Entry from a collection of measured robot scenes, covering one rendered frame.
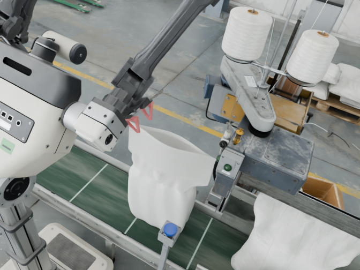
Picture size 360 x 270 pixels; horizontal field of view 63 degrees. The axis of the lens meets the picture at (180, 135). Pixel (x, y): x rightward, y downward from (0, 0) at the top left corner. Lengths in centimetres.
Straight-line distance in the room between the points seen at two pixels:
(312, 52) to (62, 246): 169
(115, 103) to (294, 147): 68
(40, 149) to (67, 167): 129
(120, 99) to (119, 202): 122
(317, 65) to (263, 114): 25
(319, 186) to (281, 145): 177
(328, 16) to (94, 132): 97
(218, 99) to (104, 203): 103
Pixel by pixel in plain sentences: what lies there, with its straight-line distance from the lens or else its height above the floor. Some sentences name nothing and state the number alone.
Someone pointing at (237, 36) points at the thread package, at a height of 161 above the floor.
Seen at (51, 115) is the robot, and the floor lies 146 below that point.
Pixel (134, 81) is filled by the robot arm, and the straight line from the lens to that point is 94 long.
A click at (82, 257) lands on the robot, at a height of 26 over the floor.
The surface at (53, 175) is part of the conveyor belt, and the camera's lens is 220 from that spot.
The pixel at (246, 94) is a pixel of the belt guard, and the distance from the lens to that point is 122.
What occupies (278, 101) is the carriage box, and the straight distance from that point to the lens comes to 142.
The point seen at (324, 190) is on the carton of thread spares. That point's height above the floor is 14.
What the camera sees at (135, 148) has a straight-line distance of 164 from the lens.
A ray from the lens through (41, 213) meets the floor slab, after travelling 251.
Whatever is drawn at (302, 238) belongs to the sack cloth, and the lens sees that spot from 153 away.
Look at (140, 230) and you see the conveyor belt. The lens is 192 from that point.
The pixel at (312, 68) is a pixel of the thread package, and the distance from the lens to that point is 118.
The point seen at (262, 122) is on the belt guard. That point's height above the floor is 141.
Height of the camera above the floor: 205
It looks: 42 degrees down
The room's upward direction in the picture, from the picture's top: 11 degrees clockwise
